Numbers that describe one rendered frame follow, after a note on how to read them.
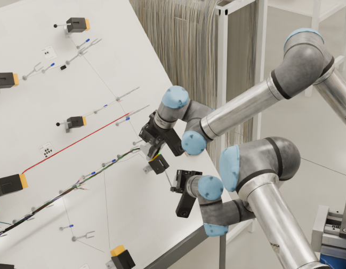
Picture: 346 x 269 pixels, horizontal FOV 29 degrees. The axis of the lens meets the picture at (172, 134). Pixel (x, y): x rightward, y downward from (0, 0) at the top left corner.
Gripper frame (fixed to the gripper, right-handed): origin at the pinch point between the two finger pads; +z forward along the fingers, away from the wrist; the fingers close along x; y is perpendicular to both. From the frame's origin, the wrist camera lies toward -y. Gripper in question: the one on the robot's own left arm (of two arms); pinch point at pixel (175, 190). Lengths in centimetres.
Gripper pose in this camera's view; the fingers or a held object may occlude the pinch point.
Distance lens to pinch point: 241.9
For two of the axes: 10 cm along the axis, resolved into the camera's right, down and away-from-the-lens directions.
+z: -3.3, 0.4, 9.4
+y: 1.4, -9.9, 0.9
